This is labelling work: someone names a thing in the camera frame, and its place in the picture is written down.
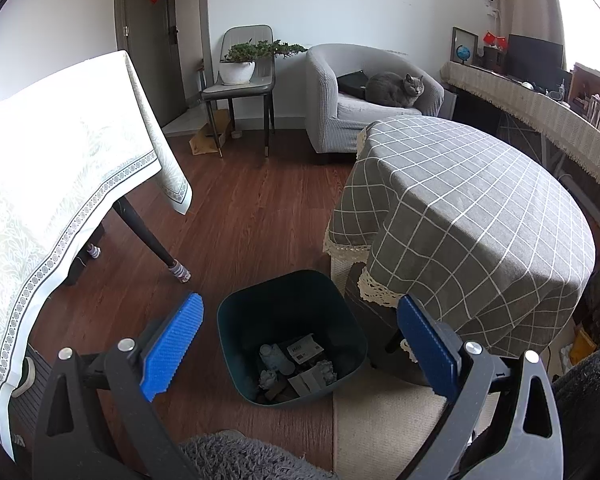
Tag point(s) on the dark ribbed mat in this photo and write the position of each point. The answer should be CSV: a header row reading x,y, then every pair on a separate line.
x,y
30,420

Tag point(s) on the white shoe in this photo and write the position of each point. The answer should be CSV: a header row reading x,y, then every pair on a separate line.
x,y
27,375

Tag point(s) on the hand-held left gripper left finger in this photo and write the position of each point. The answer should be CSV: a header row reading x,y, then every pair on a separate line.
x,y
172,345

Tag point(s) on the grey cat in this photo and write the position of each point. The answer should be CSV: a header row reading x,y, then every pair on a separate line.
x,y
387,90

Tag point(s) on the black bag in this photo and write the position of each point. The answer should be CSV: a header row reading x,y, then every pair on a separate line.
x,y
352,82

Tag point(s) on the black monitor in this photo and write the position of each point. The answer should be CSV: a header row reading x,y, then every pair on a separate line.
x,y
535,57

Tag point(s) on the grey checked tablecloth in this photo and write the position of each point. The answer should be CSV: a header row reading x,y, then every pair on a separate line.
x,y
455,220

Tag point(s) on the white patterned tablecloth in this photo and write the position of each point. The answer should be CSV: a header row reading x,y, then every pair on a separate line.
x,y
55,170

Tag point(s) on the blue white plastic bag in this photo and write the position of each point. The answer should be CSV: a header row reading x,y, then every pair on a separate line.
x,y
276,359

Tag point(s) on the dark green trash bin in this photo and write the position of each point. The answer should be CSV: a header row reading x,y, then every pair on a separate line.
x,y
290,310

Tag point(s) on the yellow cardboard box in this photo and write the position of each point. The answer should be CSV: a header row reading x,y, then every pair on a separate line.
x,y
582,347

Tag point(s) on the potted plant in white pot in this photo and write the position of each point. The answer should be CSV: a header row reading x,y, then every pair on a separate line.
x,y
236,72

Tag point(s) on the brown door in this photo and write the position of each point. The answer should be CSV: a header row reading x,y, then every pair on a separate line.
x,y
150,60

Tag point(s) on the grey armchair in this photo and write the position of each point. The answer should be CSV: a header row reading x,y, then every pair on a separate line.
x,y
325,100

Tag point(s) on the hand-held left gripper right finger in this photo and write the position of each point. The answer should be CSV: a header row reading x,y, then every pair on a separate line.
x,y
427,345

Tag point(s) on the blue globe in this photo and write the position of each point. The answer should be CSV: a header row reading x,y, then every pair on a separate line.
x,y
464,54

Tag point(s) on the framed picture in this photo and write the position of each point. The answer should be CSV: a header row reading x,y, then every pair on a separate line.
x,y
464,36

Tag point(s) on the grey fuzzy trouser leg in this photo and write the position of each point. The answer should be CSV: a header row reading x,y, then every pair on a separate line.
x,y
240,455
590,390

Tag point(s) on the grey dining chair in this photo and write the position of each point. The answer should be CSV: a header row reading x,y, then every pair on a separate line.
x,y
235,90

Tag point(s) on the wooden desk shelf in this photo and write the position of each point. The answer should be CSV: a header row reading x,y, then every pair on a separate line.
x,y
590,90

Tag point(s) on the black table leg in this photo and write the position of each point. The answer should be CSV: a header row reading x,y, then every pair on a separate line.
x,y
145,235
94,251

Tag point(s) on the flat cardboard box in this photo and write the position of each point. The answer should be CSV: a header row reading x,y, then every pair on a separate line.
x,y
202,145

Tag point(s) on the small red flags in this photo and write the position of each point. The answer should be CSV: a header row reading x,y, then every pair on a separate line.
x,y
495,39

